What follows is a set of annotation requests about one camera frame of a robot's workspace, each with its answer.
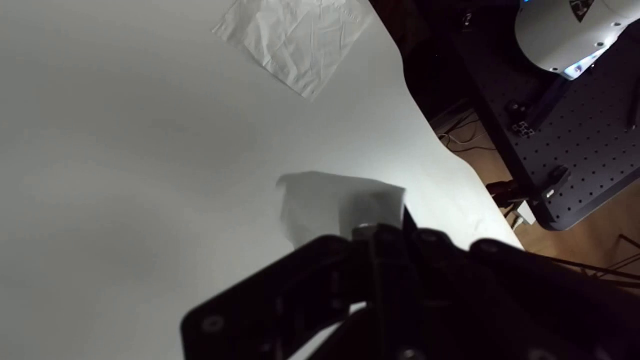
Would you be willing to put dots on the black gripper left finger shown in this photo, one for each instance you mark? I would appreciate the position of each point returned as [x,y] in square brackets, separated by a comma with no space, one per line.
[393,290]

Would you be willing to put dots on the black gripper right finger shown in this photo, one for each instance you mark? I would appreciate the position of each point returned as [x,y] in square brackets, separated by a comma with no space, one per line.
[425,287]

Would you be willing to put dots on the white main robot arm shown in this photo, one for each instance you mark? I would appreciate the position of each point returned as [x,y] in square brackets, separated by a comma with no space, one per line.
[517,304]

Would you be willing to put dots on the white tissue sheet on table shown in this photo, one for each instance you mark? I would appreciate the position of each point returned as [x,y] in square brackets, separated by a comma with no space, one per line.
[301,43]

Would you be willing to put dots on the perforated metal robot base plate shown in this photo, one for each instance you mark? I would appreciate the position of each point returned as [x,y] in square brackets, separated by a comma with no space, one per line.
[571,146]

